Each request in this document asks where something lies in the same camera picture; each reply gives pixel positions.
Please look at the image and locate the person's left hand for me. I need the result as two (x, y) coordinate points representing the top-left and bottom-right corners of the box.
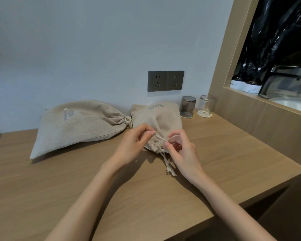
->
(108, 124), (157, 170)

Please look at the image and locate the person's right hand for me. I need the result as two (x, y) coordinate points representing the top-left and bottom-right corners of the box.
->
(164, 129), (206, 185)

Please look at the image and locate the beige drawstring bag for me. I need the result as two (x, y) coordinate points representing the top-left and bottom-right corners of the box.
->
(29, 100), (133, 160)
(131, 101), (183, 176)

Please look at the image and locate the person's right forearm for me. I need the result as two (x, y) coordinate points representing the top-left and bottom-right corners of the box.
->
(192, 173), (276, 241)

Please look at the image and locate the person's left forearm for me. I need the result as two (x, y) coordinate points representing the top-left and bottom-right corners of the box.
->
(45, 162), (121, 241)

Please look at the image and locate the black plastic bag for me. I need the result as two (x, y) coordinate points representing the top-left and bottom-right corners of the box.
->
(243, 0), (301, 73)

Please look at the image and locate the grey smoked glass cup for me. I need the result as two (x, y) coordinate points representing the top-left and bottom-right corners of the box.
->
(179, 95), (197, 119)

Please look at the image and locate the clear glass cup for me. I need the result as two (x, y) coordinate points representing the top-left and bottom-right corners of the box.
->
(196, 94), (215, 118)

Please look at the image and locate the dark faucet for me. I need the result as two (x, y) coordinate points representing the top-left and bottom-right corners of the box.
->
(258, 65), (301, 96)

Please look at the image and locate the white basin sink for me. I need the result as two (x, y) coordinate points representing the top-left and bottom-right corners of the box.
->
(271, 97), (301, 114)

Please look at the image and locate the wooden niche frame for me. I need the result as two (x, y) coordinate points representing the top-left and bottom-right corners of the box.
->
(207, 0), (301, 171)

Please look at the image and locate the dark grey wall socket panel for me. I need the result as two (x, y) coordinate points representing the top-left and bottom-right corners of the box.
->
(147, 70), (185, 92)

